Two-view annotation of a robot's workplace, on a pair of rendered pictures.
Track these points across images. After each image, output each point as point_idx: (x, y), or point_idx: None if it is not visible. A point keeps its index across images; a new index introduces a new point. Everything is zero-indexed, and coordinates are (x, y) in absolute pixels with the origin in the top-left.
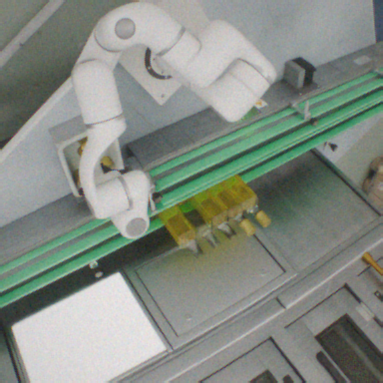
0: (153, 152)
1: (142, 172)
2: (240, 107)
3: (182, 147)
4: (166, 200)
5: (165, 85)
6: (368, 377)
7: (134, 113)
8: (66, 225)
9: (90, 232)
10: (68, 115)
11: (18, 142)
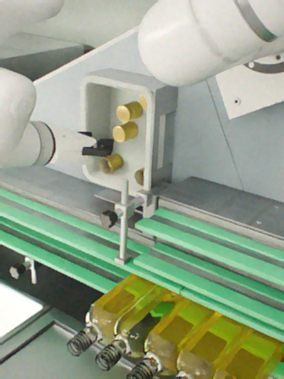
0: (193, 196)
1: (23, 79)
2: (157, 31)
3: (226, 216)
4: (141, 260)
5: (247, 81)
6: None
7: (218, 131)
8: (51, 197)
9: (56, 222)
10: (136, 65)
11: (77, 61)
